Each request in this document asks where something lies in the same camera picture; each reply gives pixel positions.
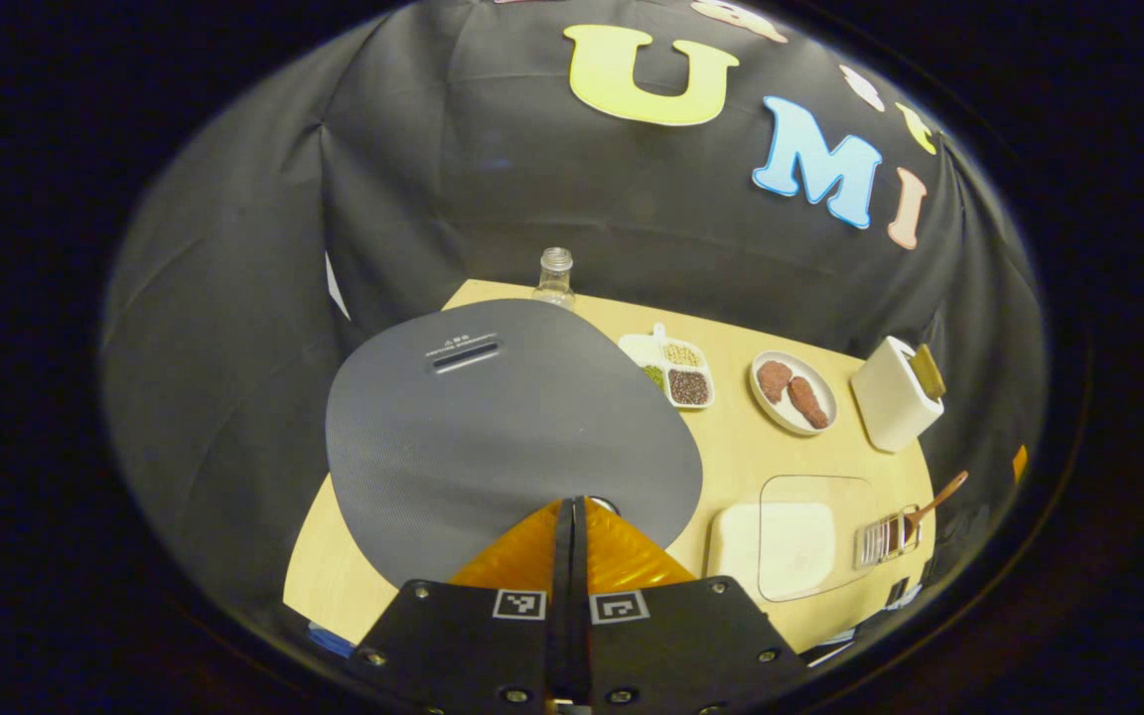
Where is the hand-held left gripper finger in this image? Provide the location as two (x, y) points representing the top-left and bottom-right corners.
(572, 497), (811, 715)
(349, 497), (573, 715)

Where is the dark wooden spoon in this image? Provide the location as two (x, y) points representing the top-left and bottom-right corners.
(892, 470), (970, 552)

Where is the grey silver rice cooker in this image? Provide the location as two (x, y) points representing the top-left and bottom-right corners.
(324, 298), (704, 587)

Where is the brown toast slice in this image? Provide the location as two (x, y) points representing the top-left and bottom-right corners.
(905, 344), (947, 401)

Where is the white toaster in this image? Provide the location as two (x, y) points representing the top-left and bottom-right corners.
(850, 336), (947, 454)

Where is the clear glass tray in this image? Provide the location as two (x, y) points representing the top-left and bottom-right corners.
(706, 475), (881, 603)

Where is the white round plate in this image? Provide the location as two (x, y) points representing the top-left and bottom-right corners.
(749, 350), (838, 436)

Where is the white divided bean dish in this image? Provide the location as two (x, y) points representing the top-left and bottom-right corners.
(618, 323), (716, 410)

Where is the small clear glass bottle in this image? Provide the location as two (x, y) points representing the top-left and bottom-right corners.
(532, 247), (576, 311)

